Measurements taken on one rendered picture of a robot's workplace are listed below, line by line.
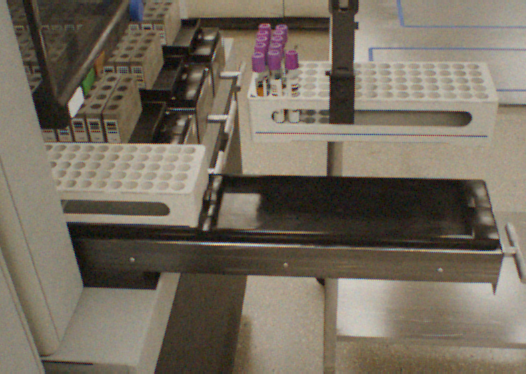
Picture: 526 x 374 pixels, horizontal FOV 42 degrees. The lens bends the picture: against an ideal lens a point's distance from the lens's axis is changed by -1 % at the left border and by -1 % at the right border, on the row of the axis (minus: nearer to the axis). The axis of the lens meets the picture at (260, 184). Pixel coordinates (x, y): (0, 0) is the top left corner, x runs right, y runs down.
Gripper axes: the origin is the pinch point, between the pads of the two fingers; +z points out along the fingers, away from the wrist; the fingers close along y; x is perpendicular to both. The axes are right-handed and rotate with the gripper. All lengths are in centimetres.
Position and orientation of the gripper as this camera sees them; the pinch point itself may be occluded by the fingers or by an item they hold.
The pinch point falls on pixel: (342, 85)
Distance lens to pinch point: 87.3
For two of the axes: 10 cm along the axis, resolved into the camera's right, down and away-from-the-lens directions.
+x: -9.9, -0.2, 1.2
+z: 0.5, 8.0, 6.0
